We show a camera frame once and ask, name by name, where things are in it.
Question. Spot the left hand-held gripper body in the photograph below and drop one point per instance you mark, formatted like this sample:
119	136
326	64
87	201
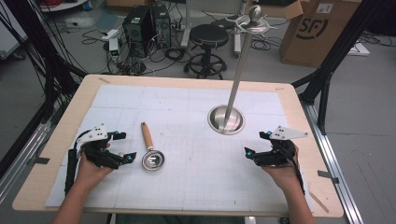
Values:
98	155

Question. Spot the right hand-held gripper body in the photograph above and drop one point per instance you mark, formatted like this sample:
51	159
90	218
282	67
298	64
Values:
275	157

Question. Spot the metal utensil stand with hooks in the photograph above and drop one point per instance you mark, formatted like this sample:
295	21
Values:
237	81

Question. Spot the person's left hand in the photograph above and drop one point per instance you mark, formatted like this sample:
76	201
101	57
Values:
90	174

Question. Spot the person's right hand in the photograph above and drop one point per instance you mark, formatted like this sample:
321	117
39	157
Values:
286	177

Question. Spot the grey tape strip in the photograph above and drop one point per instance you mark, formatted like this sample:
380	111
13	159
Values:
327	175

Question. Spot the black tape strip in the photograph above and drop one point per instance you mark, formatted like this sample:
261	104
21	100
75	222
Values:
42	160

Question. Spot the white grid mat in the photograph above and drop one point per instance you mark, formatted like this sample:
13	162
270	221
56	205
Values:
193	174

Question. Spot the thin wooden stick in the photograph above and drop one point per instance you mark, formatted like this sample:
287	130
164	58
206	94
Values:
319	202

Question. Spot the person's dark pants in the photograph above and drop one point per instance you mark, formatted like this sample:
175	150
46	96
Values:
177	219

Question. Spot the white device with green light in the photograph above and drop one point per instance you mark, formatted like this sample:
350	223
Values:
114	48

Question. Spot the white power strip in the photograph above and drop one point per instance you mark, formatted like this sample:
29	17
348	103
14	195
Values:
109	34

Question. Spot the large black computer tower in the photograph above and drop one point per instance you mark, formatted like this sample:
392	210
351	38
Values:
137	28

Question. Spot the large printed cardboard box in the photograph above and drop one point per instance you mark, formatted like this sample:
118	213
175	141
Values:
317	34

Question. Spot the black round stool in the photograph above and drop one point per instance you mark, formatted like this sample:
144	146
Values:
209	35

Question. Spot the slim black computer tower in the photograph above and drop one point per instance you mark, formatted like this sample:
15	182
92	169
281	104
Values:
162	26

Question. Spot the white flat board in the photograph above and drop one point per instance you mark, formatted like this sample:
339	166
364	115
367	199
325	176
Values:
359	49

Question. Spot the aluminium rail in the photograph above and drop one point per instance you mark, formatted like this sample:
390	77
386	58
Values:
334	168
21	158

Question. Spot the white stand post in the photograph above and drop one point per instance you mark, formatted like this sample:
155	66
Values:
186	25
238	46

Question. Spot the black metal frame post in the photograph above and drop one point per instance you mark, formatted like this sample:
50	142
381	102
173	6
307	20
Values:
336	53

